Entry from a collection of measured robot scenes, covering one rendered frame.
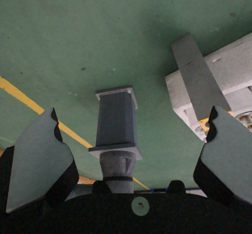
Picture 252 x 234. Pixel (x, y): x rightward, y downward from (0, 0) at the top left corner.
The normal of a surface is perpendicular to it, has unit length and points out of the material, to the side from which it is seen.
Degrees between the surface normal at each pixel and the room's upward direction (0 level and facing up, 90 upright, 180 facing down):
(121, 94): 90
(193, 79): 90
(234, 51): 90
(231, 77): 90
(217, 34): 0
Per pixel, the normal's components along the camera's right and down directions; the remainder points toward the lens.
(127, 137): 0.52, -0.49
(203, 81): -0.62, -0.44
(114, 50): 0.03, 0.82
